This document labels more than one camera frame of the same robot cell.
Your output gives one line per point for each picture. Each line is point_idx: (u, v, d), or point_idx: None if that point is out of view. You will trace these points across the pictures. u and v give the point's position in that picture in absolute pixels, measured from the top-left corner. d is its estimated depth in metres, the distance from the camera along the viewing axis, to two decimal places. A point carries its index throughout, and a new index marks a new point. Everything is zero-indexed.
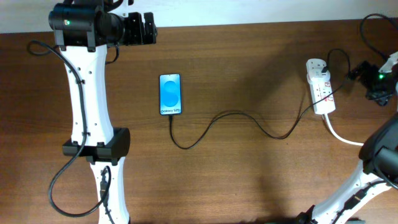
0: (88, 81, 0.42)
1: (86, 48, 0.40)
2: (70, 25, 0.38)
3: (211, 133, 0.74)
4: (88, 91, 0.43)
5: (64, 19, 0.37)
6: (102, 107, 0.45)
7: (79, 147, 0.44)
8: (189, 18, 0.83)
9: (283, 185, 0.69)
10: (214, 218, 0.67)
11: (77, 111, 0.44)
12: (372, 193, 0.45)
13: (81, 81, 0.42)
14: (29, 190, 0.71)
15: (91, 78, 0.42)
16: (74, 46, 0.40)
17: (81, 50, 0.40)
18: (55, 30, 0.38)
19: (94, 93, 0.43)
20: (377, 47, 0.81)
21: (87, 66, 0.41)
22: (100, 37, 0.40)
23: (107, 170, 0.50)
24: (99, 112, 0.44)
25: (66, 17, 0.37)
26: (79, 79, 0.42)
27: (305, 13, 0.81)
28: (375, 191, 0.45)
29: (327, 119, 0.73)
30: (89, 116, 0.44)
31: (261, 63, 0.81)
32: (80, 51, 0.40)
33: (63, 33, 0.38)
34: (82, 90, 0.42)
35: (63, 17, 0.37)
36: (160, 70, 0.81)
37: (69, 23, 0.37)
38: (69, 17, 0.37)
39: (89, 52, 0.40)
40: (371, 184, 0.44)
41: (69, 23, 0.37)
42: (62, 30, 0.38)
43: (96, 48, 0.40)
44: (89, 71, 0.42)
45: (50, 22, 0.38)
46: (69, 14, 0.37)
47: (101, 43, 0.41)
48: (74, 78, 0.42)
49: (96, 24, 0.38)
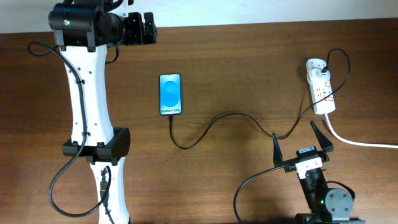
0: (89, 81, 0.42)
1: (86, 48, 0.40)
2: (70, 25, 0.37)
3: (211, 133, 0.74)
4: (88, 91, 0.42)
5: (64, 19, 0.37)
6: (102, 107, 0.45)
7: (79, 147, 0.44)
8: (189, 19, 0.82)
9: (283, 185, 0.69)
10: (214, 218, 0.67)
11: (77, 112, 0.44)
12: (306, 167, 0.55)
13: (81, 81, 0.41)
14: (29, 190, 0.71)
15: (91, 78, 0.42)
16: (74, 46, 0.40)
17: (81, 49, 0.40)
18: (55, 30, 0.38)
19: (94, 93, 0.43)
20: (376, 48, 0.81)
21: (87, 66, 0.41)
22: (100, 38, 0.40)
23: (107, 170, 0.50)
24: (99, 112, 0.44)
25: (66, 17, 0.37)
26: (79, 79, 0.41)
27: (305, 14, 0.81)
28: (308, 164, 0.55)
29: (327, 119, 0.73)
30: (89, 116, 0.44)
31: (261, 63, 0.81)
32: (79, 51, 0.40)
33: (62, 33, 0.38)
34: (83, 89, 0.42)
35: (63, 17, 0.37)
36: (160, 69, 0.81)
37: (69, 23, 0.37)
38: (69, 17, 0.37)
39: (89, 52, 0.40)
40: (301, 158, 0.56)
41: (69, 23, 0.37)
42: (62, 30, 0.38)
43: (96, 48, 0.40)
44: (89, 71, 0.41)
45: (50, 22, 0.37)
46: (69, 14, 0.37)
47: (101, 43, 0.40)
48: (74, 78, 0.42)
49: (94, 27, 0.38)
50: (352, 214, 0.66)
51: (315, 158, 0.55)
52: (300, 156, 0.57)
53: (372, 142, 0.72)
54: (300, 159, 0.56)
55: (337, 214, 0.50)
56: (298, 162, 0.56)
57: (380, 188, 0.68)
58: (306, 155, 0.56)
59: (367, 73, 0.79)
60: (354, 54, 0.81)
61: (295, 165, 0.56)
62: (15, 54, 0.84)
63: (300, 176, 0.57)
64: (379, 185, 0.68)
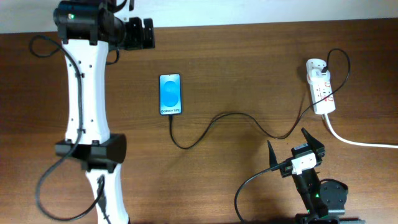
0: (88, 74, 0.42)
1: (88, 42, 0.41)
2: (74, 19, 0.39)
3: (211, 133, 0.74)
4: (87, 85, 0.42)
5: (69, 14, 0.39)
6: (100, 105, 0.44)
7: (73, 145, 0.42)
8: (188, 19, 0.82)
9: (283, 185, 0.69)
10: (214, 218, 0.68)
11: (74, 107, 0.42)
12: (301, 163, 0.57)
13: (80, 74, 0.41)
14: (30, 190, 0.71)
15: (91, 71, 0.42)
16: (76, 40, 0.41)
17: (83, 43, 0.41)
18: (59, 24, 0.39)
19: (92, 88, 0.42)
20: (375, 48, 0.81)
21: (88, 60, 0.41)
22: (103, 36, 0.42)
23: (102, 178, 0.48)
24: (96, 109, 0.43)
25: (71, 12, 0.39)
26: (79, 72, 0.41)
27: (304, 15, 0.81)
28: (304, 160, 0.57)
29: (327, 119, 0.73)
30: (86, 111, 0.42)
31: (261, 63, 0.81)
32: (83, 45, 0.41)
33: (66, 27, 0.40)
34: (82, 83, 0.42)
35: (68, 12, 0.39)
36: (160, 69, 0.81)
37: (75, 18, 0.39)
38: (74, 12, 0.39)
39: (91, 45, 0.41)
40: (297, 154, 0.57)
41: (73, 17, 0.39)
42: (66, 23, 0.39)
43: (98, 42, 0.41)
44: (89, 65, 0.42)
45: (56, 17, 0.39)
46: (74, 9, 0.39)
47: (104, 40, 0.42)
48: (74, 71, 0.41)
49: (97, 23, 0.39)
50: (352, 214, 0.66)
51: (310, 155, 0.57)
52: (295, 153, 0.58)
53: (372, 142, 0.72)
54: (296, 156, 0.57)
55: (333, 206, 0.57)
56: (294, 158, 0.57)
57: (379, 188, 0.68)
58: (301, 152, 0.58)
59: (367, 74, 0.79)
60: (354, 54, 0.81)
61: (291, 162, 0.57)
62: (13, 54, 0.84)
63: (295, 173, 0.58)
64: (378, 185, 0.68)
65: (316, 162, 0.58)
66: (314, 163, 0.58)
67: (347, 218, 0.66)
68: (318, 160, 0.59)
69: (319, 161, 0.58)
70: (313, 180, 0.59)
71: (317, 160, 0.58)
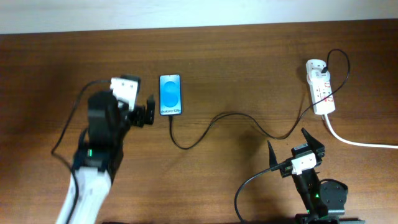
0: (84, 201, 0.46)
1: (96, 171, 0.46)
2: (91, 157, 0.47)
3: (211, 133, 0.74)
4: (79, 206, 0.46)
5: (87, 152, 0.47)
6: (91, 210, 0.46)
7: None
8: (188, 19, 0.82)
9: (283, 185, 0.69)
10: (214, 218, 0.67)
11: (66, 211, 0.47)
12: (301, 163, 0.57)
13: (78, 198, 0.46)
14: (29, 190, 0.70)
15: (87, 200, 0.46)
16: (85, 168, 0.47)
17: (89, 172, 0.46)
18: (76, 169, 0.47)
19: (86, 212, 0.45)
20: (375, 48, 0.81)
21: (87, 186, 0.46)
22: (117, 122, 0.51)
23: None
24: (84, 219, 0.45)
25: (89, 153, 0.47)
26: (79, 196, 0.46)
27: (303, 15, 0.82)
28: (304, 160, 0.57)
29: (327, 119, 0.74)
30: (73, 218, 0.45)
31: (261, 63, 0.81)
32: (91, 174, 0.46)
33: (82, 168, 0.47)
34: (76, 210, 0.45)
35: (86, 153, 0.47)
36: (160, 70, 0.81)
37: (91, 156, 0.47)
38: (92, 151, 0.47)
39: (97, 176, 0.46)
40: (297, 155, 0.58)
41: (91, 154, 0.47)
42: (83, 160, 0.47)
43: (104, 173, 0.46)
44: (89, 191, 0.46)
45: (80, 142, 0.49)
46: (93, 150, 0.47)
47: (111, 174, 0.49)
48: (72, 198, 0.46)
49: (120, 151, 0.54)
50: (352, 214, 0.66)
51: (310, 155, 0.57)
52: (295, 153, 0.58)
53: (372, 142, 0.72)
54: (296, 156, 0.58)
55: (333, 205, 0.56)
56: (294, 158, 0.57)
57: (379, 188, 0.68)
58: (301, 152, 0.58)
59: (367, 74, 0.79)
60: (353, 55, 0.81)
61: (291, 162, 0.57)
62: (14, 55, 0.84)
63: (295, 173, 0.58)
64: (378, 185, 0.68)
65: (316, 162, 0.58)
66: (314, 163, 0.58)
67: (347, 219, 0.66)
68: (318, 160, 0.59)
69: (319, 160, 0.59)
70: (313, 180, 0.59)
71: (317, 160, 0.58)
